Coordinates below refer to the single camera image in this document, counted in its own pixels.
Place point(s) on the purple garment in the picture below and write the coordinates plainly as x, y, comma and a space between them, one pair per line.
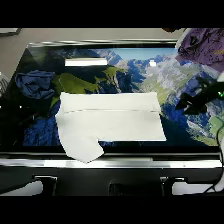
203, 46

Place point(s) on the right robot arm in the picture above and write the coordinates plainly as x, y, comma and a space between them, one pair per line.
195, 101

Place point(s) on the blue garment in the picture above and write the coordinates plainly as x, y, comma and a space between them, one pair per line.
35, 85

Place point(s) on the white garment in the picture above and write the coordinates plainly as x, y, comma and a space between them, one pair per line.
110, 123

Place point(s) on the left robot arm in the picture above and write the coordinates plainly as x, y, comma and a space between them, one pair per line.
18, 190

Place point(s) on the silver frame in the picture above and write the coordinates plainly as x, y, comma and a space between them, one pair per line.
133, 163

